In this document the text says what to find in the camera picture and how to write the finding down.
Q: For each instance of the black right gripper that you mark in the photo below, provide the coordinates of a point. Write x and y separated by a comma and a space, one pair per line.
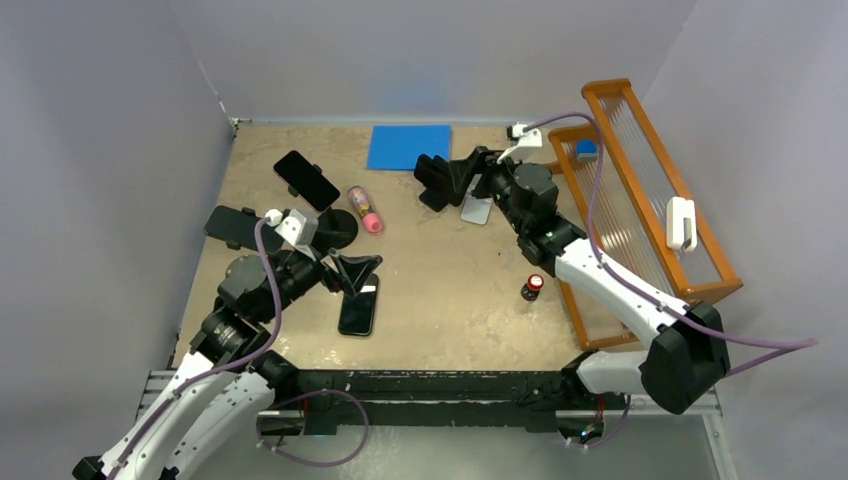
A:
476, 163

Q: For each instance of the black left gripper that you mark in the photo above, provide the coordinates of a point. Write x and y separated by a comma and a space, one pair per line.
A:
359, 265

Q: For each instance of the black phone white stripe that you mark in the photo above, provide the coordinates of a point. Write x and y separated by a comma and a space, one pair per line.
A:
358, 311

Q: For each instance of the black round base phone stand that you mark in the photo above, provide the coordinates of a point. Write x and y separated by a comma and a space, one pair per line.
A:
336, 229

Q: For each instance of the black phone purple edge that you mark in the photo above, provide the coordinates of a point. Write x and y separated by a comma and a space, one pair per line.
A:
306, 181

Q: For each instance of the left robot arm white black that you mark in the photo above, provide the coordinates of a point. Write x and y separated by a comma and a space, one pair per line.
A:
230, 373

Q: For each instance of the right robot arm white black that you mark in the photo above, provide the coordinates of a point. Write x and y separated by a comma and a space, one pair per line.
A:
564, 251

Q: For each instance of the white silver phone stand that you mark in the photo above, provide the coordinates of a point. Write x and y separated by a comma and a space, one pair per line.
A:
475, 210

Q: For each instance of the black phone on folding stand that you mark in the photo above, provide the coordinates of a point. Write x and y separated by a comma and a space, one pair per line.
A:
432, 172

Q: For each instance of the black folding phone stand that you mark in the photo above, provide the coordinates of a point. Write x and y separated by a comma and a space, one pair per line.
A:
434, 200

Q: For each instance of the pink patterned bottle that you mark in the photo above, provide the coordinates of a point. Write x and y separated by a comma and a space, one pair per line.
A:
362, 204

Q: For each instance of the blue foam mat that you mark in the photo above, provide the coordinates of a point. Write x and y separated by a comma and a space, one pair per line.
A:
397, 148

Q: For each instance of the blue sponge block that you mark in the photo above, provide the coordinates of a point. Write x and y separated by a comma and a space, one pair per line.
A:
586, 151

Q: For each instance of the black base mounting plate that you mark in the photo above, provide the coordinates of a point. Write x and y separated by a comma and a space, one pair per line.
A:
530, 400

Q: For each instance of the red black emergency button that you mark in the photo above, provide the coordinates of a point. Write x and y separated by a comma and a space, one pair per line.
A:
530, 291

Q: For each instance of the orange wooden rack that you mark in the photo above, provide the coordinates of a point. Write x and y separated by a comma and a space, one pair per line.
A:
626, 191

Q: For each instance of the white clip on rack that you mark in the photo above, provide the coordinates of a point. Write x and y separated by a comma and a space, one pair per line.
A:
681, 225

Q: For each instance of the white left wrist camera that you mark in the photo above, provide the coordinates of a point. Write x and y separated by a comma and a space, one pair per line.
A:
295, 228

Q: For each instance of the aluminium frame rail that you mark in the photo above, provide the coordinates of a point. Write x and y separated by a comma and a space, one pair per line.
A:
671, 373

